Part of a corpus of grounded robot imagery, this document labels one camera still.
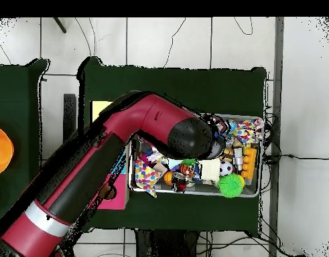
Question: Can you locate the crushed soda can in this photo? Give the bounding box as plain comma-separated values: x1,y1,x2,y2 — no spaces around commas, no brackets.
170,171,188,193

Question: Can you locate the orange ladder-shaped block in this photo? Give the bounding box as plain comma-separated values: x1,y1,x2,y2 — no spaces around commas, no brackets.
241,147,258,179

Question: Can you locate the long black floor cable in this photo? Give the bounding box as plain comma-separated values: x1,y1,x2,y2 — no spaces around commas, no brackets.
263,153,329,165

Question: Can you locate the orange bowl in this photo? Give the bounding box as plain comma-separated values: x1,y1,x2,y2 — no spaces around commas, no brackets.
0,124,15,177

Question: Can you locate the cream waffle cloth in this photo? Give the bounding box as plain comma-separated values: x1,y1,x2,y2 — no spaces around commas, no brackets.
198,158,221,185

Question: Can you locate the wooden three-hole box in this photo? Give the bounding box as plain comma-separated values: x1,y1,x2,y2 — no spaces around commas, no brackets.
90,100,131,210

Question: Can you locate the mint green cloth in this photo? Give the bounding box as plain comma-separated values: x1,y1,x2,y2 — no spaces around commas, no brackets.
168,157,182,170

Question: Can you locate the dark green side tablecloth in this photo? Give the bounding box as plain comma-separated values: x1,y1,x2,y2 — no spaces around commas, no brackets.
0,58,55,232

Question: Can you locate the wire mesh bin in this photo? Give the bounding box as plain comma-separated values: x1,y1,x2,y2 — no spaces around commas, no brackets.
127,113,265,199

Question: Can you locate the green spiky ball with eyes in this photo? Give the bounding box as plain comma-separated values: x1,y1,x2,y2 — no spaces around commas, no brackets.
218,173,246,199

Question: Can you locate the small soccer ball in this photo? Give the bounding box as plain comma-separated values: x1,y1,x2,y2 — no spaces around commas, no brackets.
218,159,234,177

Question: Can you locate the black panel stand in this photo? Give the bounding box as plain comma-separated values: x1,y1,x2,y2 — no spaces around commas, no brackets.
62,93,77,143

